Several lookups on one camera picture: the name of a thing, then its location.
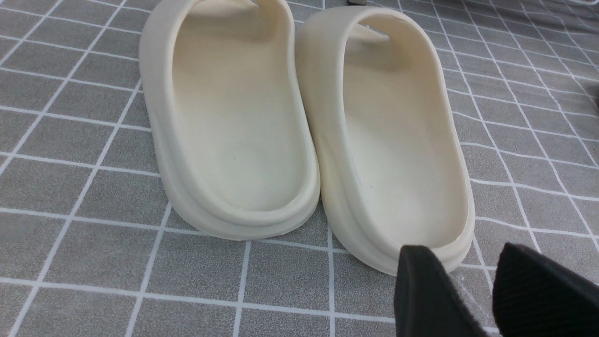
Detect grey checked floor mat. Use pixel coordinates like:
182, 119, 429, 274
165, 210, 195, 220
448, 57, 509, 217
0, 0, 598, 337

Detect cream left foam slipper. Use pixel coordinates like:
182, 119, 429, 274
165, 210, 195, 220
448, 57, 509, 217
139, 0, 321, 241

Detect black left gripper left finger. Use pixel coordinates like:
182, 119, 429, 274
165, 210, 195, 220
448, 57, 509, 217
394, 245, 487, 337

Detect cream foam slipper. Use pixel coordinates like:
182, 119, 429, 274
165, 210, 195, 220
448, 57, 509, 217
295, 7, 475, 276
139, 0, 321, 241

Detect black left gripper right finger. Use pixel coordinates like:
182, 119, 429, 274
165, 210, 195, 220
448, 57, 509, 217
492, 242, 599, 337

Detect cream right foam slipper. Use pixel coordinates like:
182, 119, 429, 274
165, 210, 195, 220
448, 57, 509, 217
295, 7, 475, 276

